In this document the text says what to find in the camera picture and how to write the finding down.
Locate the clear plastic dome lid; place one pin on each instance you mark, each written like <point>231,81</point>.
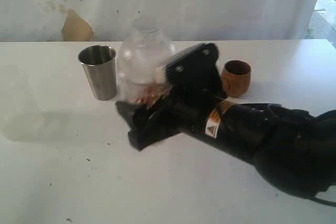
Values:
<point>143,50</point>

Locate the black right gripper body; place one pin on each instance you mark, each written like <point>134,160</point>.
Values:
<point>193,112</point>

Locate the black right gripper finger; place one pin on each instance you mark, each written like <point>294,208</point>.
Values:
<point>132,113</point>
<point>150,134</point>

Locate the wooden blocks and coins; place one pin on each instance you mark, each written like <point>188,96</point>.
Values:
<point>151,93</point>

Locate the translucent plastic container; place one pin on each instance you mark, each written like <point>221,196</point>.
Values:
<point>21,117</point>

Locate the stainless steel cup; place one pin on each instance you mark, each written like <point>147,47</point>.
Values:
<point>98,63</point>

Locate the brown wooden cup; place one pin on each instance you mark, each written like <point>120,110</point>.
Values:
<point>236,76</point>

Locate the clear plastic shaker cup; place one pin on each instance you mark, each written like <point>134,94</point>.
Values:
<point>130,90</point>

